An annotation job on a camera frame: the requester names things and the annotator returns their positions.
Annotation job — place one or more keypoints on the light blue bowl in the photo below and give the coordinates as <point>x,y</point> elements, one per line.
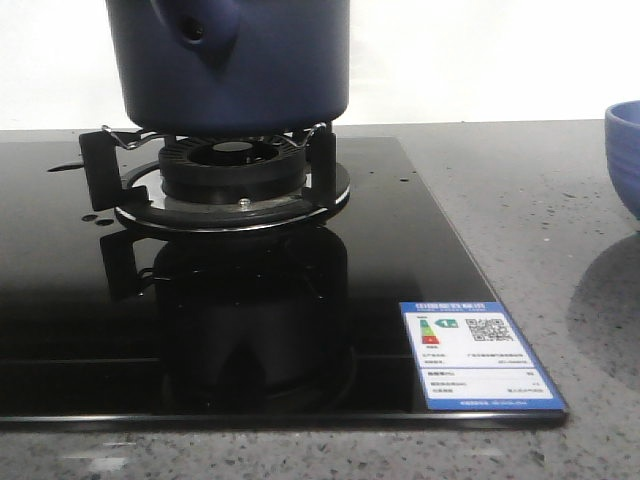
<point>621,128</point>

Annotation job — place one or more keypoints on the dark blue cooking pot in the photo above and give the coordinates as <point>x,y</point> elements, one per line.
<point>231,68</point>

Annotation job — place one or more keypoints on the black glass gas stove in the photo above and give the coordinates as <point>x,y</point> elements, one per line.
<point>108,327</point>

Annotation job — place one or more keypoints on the right black burner with grate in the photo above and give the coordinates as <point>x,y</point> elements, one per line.
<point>202,185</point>

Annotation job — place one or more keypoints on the blue energy label sticker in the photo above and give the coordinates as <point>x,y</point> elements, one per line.
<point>471,356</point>

